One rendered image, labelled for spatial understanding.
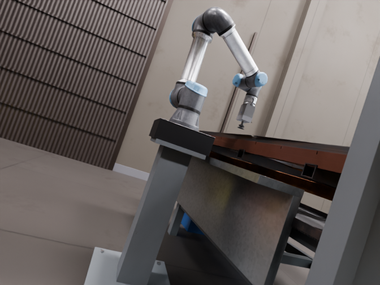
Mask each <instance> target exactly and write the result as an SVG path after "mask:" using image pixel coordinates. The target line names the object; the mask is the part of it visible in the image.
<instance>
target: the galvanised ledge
mask: <svg viewBox="0 0 380 285"><path fill-rule="evenodd" d="M192 157H194V158H197V159H199V160H201V161H204V162H206V163H209V164H211V165H213V166H216V167H219V168H220V169H223V170H226V171H228V172H231V173H233V174H235V175H238V176H241V177H242V178H245V179H248V180H250V181H252V182H255V183H257V184H260V185H264V186H266V187H269V188H272V189H276V190H278V191H281V192H284V193H288V194H290V195H293V196H296V197H299V198H302V197H303V194H304V191H305V190H303V189H300V188H297V187H294V186H292V185H289V184H286V183H283V182H280V181H277V180H274V179H272V178H268V177H266V176H263V175H260V174H257V173H255V172H251V171H249V170H246V169H243V168H240V167H237V166H234V165H231V164H229V163H225V162H222V161H220V160H217V159H214V158H211V157H208V156H206V158H205V160H204V159H201V158H198V157H195V156H192Z"/></svg>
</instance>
